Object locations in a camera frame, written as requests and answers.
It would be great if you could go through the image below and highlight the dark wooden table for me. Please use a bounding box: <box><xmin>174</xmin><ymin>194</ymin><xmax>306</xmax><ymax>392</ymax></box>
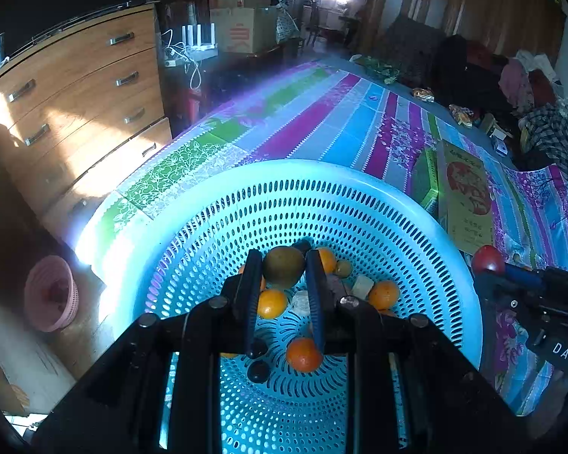
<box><xmin>163</xmin><ymin>42</ymin><xmax>308</xmax><ymax>124</ymax></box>

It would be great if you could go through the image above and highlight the green bag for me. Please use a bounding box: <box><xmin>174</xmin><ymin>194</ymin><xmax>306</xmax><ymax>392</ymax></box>
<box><xmin>360</xmin><ymin>54</ymin><xmax>401</xmax><ymax>83</ymax></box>

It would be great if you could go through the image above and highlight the plaid throw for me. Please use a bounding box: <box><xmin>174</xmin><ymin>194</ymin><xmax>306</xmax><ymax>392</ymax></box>
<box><xmin>383</xmin><ymin>14</ymin><xmax>450</xmax><ymax>86</ymax></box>

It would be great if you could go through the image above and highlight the white cable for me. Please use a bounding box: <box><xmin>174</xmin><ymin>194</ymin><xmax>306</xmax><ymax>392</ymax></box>
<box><xmin>161</xmin><ymin>28</ymin><xmax>204</xmax><ymax>90</ymax></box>

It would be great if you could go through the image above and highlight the checked shirt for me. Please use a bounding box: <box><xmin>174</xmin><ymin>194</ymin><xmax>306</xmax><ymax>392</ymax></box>
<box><xmin>521</xmin><ymin>104</ymin><xmax>568</xmax><ymax>171</ymax></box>

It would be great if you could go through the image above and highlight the gold box with red print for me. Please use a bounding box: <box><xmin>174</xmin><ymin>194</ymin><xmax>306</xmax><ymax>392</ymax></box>
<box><xmin>436</xmin><ymin>139</ymin><xmax>495</xmax><ymax>253</ymax></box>

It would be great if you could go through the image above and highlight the small orange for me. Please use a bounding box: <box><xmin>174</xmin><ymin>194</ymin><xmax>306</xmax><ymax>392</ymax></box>
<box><xmin>286</xmin><ymin>337</ymin><xmax>323</xmax><ymax>373</ymax></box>
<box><xmin>318</xmin><ymin>247</ymin><xmax>338</xmax><ymax>274</ymax></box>
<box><xmin>368</xmin><ymin>280</ymin><xmax>401</xmax><ymax>312</ymax></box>
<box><xmin>257</xmin><ymin>289</ymin><xmax>289</xmax><ymax>320</ymax></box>

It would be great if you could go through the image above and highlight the pink garment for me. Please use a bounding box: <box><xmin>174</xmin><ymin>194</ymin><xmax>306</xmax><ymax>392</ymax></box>
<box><xmin>499</xmin><ymin>59</ymin><xmax>535</xmax><ymax>109</ymax></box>

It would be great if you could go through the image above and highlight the cut sugarcane piece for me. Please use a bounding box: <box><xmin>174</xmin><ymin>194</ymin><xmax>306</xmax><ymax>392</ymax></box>
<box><xmin>291</xmin><ymin>291</ymin><xmax>312</xmax><ymax>317</ymax></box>
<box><xmin>351</xmin><ymin>274</ymin><xmax>376</xmax><ymax>300</ymax></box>

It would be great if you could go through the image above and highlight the red tomato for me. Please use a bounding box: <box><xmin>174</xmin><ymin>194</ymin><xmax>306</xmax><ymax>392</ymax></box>
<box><xmin>471</xmin><ymin>245</ymin><xmax>506</xmax><ymax>276</ymax></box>

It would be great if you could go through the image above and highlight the wooden chest of drawers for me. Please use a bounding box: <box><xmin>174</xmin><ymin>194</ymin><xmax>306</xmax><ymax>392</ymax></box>
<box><xmin>0</xmin><ymin>2</ymin><xmax>173</xmax><ymax>247</ymax></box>

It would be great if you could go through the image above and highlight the blue plastic colander basket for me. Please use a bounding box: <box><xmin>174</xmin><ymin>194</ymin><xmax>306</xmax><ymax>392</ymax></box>
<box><xmin>83</xmin><ymin>160</ymin><xmax>484</xmax><ymax>454</ymax></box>

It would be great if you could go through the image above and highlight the white mesh bag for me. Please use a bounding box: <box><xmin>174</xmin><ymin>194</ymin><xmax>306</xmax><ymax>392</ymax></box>
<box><xmin>275</xmin><ymin>0</ymin><xmax>301</xmax><ymax>45</ymax></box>

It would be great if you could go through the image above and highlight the pink plastic basket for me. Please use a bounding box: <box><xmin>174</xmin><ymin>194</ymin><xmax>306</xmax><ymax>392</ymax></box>
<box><xmin>23</xmin><ymin>254</ymin><xmax>80</xmax><ymax>333</ymax></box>

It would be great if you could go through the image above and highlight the wooden wardrobe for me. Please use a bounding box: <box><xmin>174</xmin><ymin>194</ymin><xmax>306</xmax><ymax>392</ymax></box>
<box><xmin>360</xmin><ymin>0</ymin><xmax>566</xmax><ymax>64</ymax></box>

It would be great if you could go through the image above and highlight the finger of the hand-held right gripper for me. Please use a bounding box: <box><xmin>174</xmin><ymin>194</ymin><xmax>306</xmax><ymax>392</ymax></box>
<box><xmin>502</xmin><ymin>263</ymin><xmax>547</xmax><ymax>287</ymax></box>
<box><xmin>472</xmin><ymin>271</ymin><xmax>514</xmax><ymax>296</ymax></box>

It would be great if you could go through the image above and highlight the purple skinned sugarcane piece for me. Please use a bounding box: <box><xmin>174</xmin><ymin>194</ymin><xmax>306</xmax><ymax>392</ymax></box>
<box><xmin>326</xmin><ymin>274</ymin><xmax>353</xmax><ymax>299</ymax></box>

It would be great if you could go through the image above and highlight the small tan box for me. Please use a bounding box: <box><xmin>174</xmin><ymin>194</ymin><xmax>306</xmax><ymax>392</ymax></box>
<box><xmin>483</xmin><ymin>113</ymin><xmax>512</xmax><ymax>140</ymax></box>

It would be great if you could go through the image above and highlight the floral striped bedsheet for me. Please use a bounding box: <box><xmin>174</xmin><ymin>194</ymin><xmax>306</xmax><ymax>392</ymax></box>
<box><xmin>78</xmin><ymin>59</ymin><xmax>568</xmax><ymax>417</ymax></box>

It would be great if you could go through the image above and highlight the dark clothes heap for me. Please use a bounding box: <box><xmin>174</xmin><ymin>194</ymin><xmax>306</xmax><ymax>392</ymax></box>
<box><xmin>435</xmin><ymin>35</ymin><xmax>507</xmax><ymax>119</ymax></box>

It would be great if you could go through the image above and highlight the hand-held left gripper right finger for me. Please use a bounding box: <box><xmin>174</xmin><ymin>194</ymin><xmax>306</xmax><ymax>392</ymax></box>
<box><xmin>304</xmin><ymin>248</ymin><xmax>540</xmax><ymax>454</ymax></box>

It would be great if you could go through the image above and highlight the white router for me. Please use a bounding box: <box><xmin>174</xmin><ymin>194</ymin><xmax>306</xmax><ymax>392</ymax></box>
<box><xmin>180</xmin><ymin>23</ymin><xmax>218</xmax><ymax>55</ymax></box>

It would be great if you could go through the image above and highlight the green flat box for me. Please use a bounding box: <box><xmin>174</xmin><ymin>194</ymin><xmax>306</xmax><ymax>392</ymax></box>
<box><xmin>409</xmin><ymin>146</ymin><xmax>441</xmax><ymax>213</ymax></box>

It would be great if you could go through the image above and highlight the white garment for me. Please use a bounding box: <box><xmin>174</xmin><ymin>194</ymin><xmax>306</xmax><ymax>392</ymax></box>
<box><xmin>516</xmin><ymin>50</ymin><xmax>557</xmax><ymax>81</ymax></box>

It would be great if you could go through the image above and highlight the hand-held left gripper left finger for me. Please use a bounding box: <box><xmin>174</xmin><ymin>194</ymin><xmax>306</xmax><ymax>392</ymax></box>
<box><xmin>31</xmin><ymin>248</ymin><xmax>266</xmax><ymax>454</ymax></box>

